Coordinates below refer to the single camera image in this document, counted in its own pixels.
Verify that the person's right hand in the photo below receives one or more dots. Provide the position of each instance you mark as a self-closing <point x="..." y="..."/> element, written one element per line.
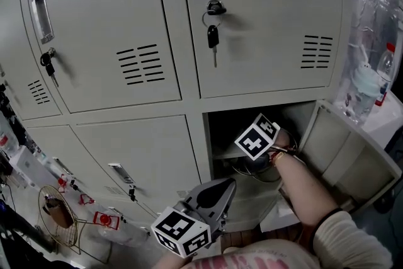
<point x="286" y="140"/>

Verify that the large black-headed key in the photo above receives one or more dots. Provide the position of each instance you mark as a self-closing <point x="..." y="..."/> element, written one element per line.
<point x="213" y="37"/>

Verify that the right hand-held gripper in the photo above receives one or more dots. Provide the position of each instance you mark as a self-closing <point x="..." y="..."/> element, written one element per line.
<point x="255" y="142"/>

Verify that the grey metal locker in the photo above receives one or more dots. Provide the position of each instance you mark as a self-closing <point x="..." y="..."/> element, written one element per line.
<point x="132" y="141"/>

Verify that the person's right forearm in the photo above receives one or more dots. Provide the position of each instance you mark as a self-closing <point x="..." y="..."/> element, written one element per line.
<point x="302" y="186"/>

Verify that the small black-headed key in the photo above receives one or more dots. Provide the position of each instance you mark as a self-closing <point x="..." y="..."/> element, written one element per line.
<point x="132" y="193"/>
<point x="49" y="67"/>

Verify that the clear plastic bag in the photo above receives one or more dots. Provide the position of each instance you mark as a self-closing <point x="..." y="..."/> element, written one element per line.
<point x="368" y="9"/>

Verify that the person's left forearm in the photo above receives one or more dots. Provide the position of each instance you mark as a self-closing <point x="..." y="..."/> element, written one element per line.
<point x="176" y="262"/>

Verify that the teal and white plush toy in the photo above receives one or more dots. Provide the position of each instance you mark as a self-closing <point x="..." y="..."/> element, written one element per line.
<point x="365" y="85"/>

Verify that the brown paper bag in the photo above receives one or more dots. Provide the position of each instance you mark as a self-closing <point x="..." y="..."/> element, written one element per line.
<point x="58" y="212"/>

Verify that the clear bottle with red label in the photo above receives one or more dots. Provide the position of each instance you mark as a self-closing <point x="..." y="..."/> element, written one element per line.
<point x="62" y="183"/>
<point x="107" y="220"/>
<point x="6" y="140"/>
<point x="86" y="199"/>

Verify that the person's pink printed shirt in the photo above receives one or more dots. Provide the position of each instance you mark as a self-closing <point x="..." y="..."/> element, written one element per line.
<point x="252" y="256"/>

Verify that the white box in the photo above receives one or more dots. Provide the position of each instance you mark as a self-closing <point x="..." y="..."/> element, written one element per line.
<point x="385" y="123"/>

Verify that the black pole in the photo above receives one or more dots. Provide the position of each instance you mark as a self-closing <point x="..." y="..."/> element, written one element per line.
<point x="28" y="231"/>

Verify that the clear bottle with red cap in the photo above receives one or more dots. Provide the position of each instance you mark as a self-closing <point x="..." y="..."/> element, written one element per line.
<point x="385" y="72"/>

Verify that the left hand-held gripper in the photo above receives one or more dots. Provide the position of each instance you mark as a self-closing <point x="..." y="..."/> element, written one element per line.
<point x="185" y="226"/>

